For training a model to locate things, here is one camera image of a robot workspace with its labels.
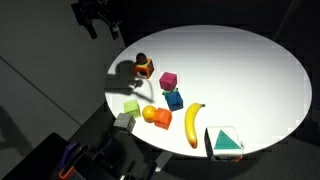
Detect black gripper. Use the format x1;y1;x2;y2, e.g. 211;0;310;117
71;0;122;40

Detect orange plushy cube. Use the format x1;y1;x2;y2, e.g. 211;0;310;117
134;58;155;80

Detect magenta foam cube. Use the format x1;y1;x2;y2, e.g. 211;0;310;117
158;71;178;92

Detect lime green foam cube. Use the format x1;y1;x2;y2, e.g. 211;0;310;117
123;99;142;118

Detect dark green foam cube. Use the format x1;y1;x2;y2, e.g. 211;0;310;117
162;87;179;98

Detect grey foam cube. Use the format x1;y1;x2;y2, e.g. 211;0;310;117
112;112;137;133

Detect blue foam cube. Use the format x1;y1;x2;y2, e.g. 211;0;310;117
165;90;184;112

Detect yellow ball fruit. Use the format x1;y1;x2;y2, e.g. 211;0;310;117
141;104;158;123

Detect orange foam block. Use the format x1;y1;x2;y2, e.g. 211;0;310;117
153;107;173;130

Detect yellow banana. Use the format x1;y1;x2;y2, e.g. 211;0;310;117
184;102;206;149

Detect purple clamp orange tips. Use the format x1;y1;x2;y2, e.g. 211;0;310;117
58;141;81;180

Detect black equipment cart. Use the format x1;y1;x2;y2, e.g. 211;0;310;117
0;131;158;180

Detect white table base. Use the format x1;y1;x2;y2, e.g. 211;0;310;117
153;151;174;173

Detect white box green triangle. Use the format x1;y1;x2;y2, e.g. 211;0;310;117
204;125;245;163

